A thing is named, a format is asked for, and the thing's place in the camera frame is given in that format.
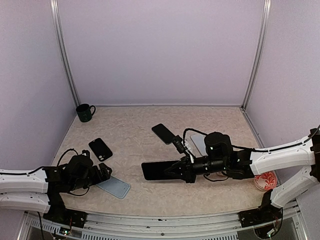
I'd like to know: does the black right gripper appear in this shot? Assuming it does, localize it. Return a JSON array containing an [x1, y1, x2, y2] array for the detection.
[[164, 153, 228, 184]]

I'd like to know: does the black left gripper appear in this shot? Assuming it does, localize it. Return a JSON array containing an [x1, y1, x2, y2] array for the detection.
[[69, 162, 112, 191]]

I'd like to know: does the light blue phone case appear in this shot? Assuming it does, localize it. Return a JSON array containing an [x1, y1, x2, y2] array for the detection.
[[96, 176, 131, 200]]

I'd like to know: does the large silver phone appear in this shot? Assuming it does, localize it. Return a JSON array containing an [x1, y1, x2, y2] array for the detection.
[[141, 160, 179, 181]]

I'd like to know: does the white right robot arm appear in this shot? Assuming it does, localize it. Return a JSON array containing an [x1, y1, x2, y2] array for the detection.
[[164, 128, 320, 222]]

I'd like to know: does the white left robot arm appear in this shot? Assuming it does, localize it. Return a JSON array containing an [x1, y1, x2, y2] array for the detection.
[[0, 153, 113, 223]]

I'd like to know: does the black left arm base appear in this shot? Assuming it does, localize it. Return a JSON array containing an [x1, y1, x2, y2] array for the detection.
[[43, 193, 88, 229]]

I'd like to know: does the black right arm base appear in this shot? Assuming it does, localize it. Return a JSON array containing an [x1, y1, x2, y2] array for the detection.
[[238, 189, 283, 228]]

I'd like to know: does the small black phone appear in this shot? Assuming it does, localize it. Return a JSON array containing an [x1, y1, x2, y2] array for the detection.
[[151, 123, 175, 145]]

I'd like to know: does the pink clear phone case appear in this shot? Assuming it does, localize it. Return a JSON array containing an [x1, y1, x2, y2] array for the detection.
[[215, 171, 227, 177]]

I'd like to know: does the dark green mug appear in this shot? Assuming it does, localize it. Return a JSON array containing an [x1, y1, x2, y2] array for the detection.
[[76, 103, 96, 123]]

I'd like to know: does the red patterned white dish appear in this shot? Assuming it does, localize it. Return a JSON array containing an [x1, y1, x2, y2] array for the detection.
[[254, 171, 278, 191]]

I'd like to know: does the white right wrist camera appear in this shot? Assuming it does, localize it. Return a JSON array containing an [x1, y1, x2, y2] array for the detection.
[[172, 135, 195, 163]]

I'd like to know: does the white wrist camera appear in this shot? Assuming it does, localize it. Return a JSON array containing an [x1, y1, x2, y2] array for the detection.
[[172, 135, 195, 163], [81, 149, 90, 158]]

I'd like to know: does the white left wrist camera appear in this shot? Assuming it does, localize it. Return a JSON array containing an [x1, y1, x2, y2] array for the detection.
[[81, 149, 90, 158]]

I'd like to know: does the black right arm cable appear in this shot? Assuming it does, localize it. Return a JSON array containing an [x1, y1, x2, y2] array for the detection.
[[182, 123, 320, 153]]

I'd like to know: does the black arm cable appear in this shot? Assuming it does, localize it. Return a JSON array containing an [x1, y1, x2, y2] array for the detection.
[[182, 123, 320, 153], [0, 148, 92, 197]]

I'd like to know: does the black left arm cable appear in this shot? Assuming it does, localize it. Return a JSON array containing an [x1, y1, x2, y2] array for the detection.
[[0, 148, 92, 197]]

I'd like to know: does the aluminium front rail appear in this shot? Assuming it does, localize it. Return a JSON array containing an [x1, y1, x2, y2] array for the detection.
[[17, 197, 308, 240]]

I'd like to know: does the left aluminium corner post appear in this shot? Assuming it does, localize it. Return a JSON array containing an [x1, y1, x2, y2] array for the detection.
[[49, 0, 81, 107]]

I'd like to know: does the aluminium corner post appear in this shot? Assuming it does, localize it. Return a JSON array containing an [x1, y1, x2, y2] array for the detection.
[[49, 0, 81, 107], [241, 0, 272, 112]]

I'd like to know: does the right aluminium corner post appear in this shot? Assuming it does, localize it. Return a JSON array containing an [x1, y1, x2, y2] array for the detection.
[[241, 0, 272, 112]]

